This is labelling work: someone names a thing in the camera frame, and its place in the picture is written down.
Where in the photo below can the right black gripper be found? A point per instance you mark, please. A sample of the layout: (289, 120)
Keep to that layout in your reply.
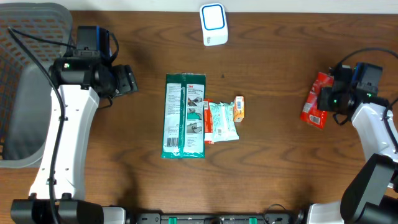
(323, 102)

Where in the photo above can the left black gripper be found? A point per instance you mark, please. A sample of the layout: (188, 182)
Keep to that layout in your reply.
(126, 79)

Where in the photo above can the large red snack bag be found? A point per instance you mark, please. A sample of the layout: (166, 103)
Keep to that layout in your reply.
(310, 112)

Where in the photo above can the white green snack packet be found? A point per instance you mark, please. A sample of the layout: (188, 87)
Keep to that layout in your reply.
(184, 129)

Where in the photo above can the small orange snack packet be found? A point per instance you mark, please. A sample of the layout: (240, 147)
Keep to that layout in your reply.
(238, 108)

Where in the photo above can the light green snack packet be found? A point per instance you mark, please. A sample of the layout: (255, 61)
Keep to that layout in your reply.
(223, 122)

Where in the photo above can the small red snack packet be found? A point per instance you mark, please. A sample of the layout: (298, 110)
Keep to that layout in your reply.
(208, 122)

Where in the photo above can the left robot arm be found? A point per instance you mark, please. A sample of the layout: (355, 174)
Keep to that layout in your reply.
(58, 192)

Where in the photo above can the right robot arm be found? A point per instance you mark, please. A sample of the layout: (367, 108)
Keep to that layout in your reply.
(365, 199)

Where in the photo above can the white barcode scanner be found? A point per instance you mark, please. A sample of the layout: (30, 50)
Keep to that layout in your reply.
(214, 24)

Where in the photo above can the grey plastic mesh basket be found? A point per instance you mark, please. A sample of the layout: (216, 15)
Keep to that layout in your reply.
(46, 30)

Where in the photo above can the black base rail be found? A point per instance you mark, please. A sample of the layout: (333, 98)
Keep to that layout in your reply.
(272, 217)

